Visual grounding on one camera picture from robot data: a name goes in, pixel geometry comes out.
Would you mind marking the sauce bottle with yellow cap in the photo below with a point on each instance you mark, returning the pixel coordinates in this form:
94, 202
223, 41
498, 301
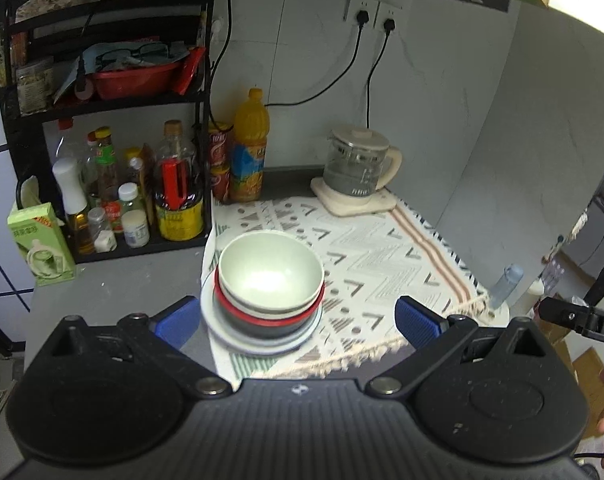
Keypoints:
107, 170

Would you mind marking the black eyeglasses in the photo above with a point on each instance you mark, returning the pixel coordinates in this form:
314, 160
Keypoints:
142, 51

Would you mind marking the clear bottle with red cap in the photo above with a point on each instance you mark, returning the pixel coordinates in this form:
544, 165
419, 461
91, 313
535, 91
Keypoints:
66, 145

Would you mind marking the white wall outlet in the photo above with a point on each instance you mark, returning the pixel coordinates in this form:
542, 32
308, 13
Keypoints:
394, 10
354, 2

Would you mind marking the cream kettle base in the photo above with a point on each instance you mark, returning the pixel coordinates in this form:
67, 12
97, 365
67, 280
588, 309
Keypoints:
354, 204

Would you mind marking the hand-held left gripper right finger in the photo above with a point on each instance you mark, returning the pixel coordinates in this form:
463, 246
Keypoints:
416, 322

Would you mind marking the orange juice bottle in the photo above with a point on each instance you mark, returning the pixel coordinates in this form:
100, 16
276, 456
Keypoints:
249, 150

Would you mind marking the small white jar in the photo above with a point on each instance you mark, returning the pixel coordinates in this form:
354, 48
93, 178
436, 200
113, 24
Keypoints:
136, 230

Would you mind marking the red and black bowl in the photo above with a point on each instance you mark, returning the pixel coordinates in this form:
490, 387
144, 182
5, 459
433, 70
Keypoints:
262, 327

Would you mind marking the red snack packet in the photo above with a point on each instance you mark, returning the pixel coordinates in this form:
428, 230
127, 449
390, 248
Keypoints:
189, 70

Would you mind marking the oil bottle with white top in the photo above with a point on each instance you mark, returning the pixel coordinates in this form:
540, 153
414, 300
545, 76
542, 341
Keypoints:
74, 200

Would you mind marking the cream bowl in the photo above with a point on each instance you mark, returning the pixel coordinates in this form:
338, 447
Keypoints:
267, 270
287, 313

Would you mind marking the black metal shelf rack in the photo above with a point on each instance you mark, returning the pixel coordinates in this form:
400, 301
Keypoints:
132, 251

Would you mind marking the small clear jar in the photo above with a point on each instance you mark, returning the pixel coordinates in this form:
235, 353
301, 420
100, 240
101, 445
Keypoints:
101, 232

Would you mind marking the red plastic basin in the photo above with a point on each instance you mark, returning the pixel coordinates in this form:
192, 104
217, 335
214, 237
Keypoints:
132, 80

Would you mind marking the white plate with flower print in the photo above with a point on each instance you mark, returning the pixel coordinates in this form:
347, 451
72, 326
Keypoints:
205, 305

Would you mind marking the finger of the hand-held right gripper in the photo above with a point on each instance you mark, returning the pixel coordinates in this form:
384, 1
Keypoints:
564, 314

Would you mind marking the patterned fringed placemat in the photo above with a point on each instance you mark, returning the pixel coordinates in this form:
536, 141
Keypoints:
381, 260

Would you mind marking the green drink carton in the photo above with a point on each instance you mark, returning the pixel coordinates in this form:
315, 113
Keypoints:
39, 245

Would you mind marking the glass electric kettle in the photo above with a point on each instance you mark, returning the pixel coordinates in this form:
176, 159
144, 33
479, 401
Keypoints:
357, 165

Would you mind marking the snack bag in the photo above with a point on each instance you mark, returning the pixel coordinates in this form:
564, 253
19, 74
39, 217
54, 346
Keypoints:
32, 85

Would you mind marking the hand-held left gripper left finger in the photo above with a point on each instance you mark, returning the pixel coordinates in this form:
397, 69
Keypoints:
177, 320

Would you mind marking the white plastic bag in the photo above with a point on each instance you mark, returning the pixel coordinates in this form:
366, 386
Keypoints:
29, 192

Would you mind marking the small green white-capped bottle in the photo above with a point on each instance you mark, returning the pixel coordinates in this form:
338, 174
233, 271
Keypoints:
131, 200

